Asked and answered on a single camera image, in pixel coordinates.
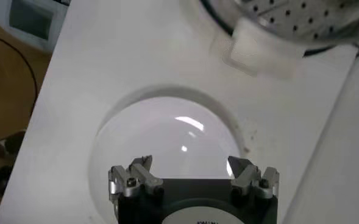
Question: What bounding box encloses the white box with grey panel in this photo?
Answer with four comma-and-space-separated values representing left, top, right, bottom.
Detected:
0, 0, 70, 54

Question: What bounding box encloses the white electric cooking pot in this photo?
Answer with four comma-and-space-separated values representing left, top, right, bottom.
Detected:
179, 0, 359, 79

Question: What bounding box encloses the perforated steel steamer basket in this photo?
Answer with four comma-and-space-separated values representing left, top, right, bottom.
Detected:
233, 0, 359, 42

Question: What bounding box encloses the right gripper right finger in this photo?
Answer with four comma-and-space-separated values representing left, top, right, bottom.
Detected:
227, 155, 280, 199

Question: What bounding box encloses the thin black floor cable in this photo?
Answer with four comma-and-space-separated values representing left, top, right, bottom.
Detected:
0, 32, 39, 116

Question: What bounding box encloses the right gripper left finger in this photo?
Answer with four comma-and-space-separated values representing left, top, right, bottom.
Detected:
108, 155, 165, 198

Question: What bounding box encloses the white round plate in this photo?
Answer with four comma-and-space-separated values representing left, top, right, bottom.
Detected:
88, 96, 244, 224

